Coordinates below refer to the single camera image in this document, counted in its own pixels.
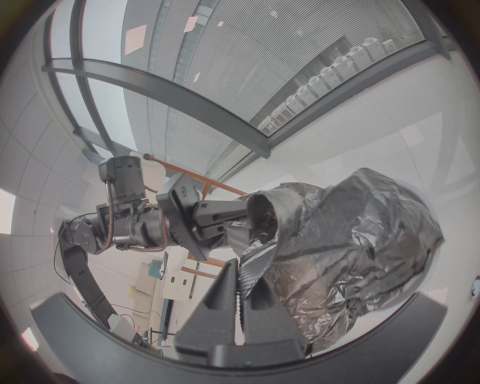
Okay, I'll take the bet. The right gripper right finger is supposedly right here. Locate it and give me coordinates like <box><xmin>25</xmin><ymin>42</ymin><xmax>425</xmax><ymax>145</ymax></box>
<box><xmin>241</xmin><ymin>278</ymin><xmax>313</xmax><ymax>361</ymax></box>

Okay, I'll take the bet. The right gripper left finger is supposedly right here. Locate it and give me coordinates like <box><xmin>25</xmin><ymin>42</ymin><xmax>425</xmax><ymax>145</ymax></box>
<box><xmin>173</xmin><ymin>258</ymin><xmax>241</xmax><ymax>367</ymax></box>

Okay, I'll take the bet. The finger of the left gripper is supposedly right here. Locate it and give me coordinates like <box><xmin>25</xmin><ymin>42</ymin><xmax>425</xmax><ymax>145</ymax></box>
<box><xmin>192</xmin><ymin>220</ymin><xmax>251</xmax><ymax>258</ymax></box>
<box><xmin>192</xmin><ymin>199</ymin><xmax>251</xmax><ymax>226</ymax></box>

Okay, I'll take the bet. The black plastic bag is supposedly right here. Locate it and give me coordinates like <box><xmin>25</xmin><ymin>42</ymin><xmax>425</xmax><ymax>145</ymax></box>
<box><xmin>223</xmin><ymin>168</ymin><xmax>445</xmax><ymax>355</ymax></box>

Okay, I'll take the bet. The grey trash bin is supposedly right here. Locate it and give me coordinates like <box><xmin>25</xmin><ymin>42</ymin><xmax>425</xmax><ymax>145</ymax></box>
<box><xmin>360</xmin><ymin>184</ymin><xmax>441</xmax><ymax>314</ymax></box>

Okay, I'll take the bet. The white wooden chair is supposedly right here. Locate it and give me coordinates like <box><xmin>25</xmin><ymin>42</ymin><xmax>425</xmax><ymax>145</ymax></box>
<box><xmin>142</xmin><ymin>152</ymin><xmax>250</xmax><ymax>280</ymax></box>

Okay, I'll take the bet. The white low cabinet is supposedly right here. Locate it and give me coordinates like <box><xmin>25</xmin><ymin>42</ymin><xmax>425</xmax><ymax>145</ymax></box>
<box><xmin>161</xmin><ymin>268</ymin><xmax>196</xmax><ymax>301</ymax></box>

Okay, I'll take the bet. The window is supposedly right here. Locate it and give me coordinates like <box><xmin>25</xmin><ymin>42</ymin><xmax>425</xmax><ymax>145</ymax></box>
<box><xmin>41</xmin><ymin>0</ymin><xmax>455</xmax><ymax>181</ymax></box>

